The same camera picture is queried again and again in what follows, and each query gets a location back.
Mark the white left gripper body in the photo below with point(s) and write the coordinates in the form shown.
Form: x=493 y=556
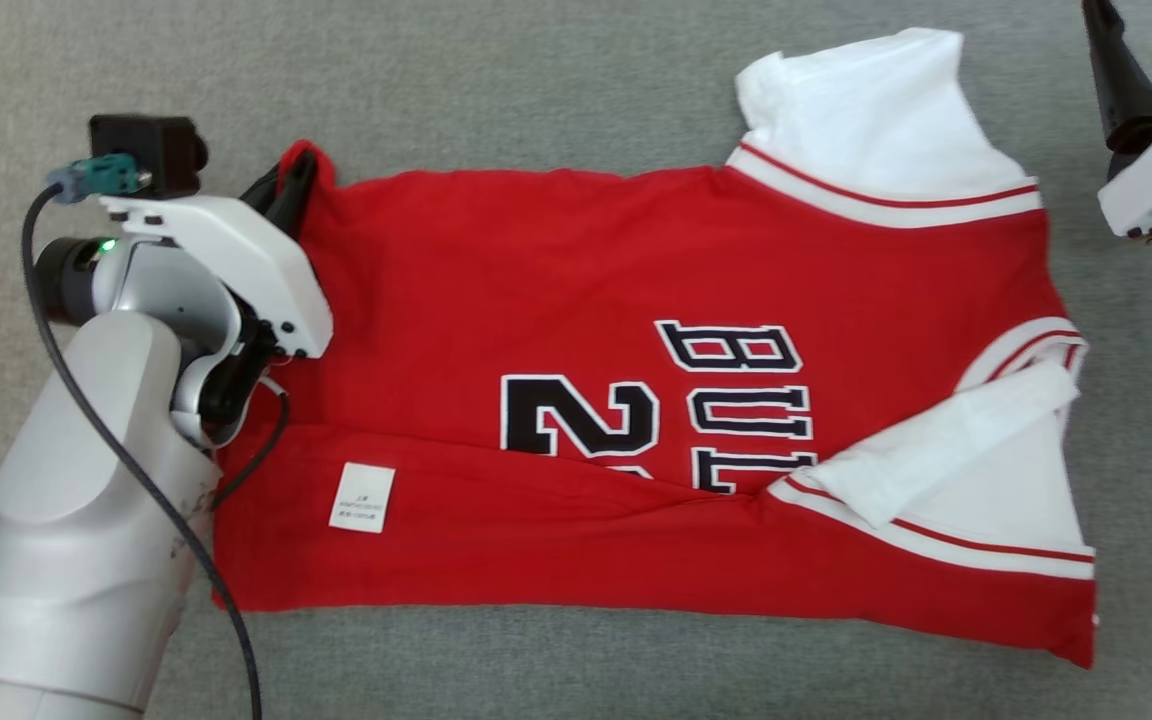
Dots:
x=246 y=260

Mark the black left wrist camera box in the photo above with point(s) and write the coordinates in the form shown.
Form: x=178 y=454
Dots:
x=146 y=150

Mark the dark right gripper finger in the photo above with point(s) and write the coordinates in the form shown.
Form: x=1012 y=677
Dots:
x=1126 y=90

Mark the red basketball jersey white sleeves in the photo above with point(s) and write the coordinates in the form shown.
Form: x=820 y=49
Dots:
x=536 y=280

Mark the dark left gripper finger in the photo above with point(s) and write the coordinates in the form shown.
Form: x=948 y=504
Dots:
x=296 y=195
x=264 y=190

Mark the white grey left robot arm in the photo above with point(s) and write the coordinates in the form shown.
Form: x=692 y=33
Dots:
x=86 y=520

